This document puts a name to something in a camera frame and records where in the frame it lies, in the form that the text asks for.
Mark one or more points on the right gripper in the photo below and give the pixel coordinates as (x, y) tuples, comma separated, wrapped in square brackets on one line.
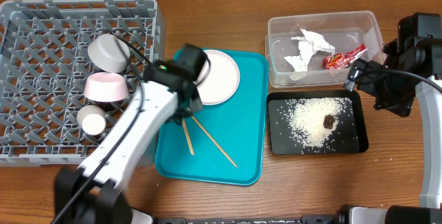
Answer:
[(361, 75)]

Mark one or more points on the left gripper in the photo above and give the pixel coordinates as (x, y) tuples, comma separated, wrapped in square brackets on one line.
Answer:
[(197, 106)]

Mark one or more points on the wooden chopstick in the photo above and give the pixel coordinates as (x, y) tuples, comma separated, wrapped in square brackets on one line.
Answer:
[(213, 141), (187, 136)]

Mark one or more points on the large white plate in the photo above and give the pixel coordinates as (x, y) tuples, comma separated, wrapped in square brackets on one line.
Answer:
[(219, 79)]

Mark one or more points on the red snack wrapper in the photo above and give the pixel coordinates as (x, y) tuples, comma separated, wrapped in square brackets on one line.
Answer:
[(342, 60)]

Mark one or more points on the brown food piece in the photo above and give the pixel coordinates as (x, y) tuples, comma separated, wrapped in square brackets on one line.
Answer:
[(330, 121)]

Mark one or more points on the pink bowl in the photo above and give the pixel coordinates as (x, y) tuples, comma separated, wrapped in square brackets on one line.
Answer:
[(106, 87)]

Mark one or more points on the white rice pile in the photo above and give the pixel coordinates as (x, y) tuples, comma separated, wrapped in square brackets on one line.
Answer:
[(299, 123)]

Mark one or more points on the grey bowl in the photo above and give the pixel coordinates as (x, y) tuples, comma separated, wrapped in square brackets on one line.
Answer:
[(109, 53)]

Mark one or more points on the white napkin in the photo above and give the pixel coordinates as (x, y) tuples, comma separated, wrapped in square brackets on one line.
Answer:
[(308, 45)]

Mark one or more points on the cream paper cup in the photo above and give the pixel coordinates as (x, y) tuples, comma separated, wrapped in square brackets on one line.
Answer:
[(91, 119)]

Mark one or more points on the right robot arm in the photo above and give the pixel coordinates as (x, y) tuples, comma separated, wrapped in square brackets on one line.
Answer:
[(411, 72)]

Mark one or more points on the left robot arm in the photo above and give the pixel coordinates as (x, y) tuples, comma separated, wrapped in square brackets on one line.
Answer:
[(94, 192)]

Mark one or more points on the grey dishwasher rack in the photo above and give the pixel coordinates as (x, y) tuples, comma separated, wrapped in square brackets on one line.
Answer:
[(45, 65)]

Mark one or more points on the teal plastic tray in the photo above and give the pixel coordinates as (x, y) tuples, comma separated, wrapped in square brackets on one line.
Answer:
[(238, 125)]

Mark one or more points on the black plastic tray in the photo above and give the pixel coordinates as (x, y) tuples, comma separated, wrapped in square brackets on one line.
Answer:
[(275, 142)]

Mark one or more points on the clear plastic bin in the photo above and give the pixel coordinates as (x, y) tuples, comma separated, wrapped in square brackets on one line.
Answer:
[(343, 30)]

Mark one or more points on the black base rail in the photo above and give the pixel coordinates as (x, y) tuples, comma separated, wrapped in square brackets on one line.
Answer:
[(306, 219)]

